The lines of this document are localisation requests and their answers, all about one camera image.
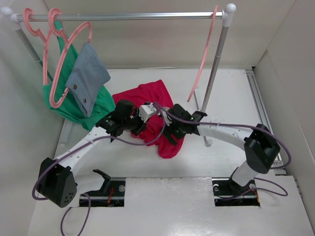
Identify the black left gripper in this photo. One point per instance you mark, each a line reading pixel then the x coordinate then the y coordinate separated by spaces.
pixel 141 124

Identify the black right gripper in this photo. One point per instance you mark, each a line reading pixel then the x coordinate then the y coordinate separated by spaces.
pixel 172 140

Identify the red t shirt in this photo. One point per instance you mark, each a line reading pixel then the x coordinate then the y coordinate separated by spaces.
pixel 152 92

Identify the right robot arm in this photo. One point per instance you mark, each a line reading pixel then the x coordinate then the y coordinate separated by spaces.
pixel 260 148

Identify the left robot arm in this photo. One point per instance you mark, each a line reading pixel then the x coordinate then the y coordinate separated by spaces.
pixel 59 180

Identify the green t shirt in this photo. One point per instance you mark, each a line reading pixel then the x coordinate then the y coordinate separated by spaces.
pixel 69 109

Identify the pink hanger with clothes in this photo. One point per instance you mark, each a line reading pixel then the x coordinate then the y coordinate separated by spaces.
pixel 54 12

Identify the blue denim garment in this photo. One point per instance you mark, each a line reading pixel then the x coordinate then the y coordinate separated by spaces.
pixel 88 76

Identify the metal clothes rack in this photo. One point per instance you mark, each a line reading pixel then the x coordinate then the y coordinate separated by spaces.
pixel 225 15

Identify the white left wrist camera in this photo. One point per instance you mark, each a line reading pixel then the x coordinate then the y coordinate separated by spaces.
pixel 146 111

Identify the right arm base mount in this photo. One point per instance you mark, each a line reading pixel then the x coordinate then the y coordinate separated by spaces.
pixel 228 194

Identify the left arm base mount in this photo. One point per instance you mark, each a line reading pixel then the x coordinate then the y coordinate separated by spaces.
pixel 108 194

